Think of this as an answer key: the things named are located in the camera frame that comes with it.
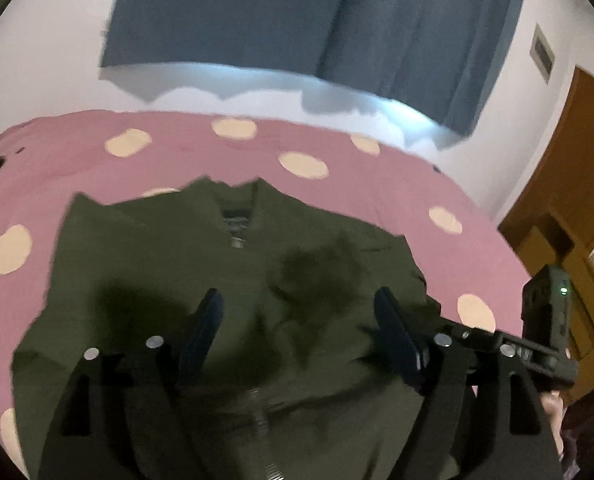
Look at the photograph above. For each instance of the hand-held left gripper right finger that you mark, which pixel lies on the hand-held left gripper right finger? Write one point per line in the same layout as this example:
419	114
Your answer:
402	345

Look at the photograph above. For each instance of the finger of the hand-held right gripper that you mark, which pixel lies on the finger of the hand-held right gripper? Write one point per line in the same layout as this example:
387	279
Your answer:
532	352

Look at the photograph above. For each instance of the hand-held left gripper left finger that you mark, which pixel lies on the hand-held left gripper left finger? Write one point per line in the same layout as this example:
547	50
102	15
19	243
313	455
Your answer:
204	327

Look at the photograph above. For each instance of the dark green zip jacket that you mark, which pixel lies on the dark green zip jacket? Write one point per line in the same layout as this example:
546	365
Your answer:
257	280

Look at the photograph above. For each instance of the person's right hand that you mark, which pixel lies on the person's right hand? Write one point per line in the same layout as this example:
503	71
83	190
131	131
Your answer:
551	412

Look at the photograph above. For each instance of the brown cardboard box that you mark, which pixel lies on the brown cardboard box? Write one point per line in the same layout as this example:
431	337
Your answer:
542	247

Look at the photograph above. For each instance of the person's dark purple clothing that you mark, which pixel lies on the person's dark purple clothing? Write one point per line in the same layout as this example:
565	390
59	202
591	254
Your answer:
592	435

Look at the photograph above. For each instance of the brown wooden door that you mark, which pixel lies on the brown wooden door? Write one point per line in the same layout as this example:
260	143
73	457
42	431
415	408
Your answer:
577	160

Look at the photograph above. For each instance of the pink polka dot bedsheet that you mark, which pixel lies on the pink polka dot bedsheet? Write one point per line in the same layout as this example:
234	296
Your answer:
127	180

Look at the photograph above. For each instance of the blue curtain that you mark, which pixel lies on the blue curtain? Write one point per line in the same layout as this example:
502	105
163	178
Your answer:
277	15

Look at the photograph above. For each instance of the grey wall panel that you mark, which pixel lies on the grey wall panel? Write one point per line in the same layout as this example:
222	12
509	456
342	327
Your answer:
542	54

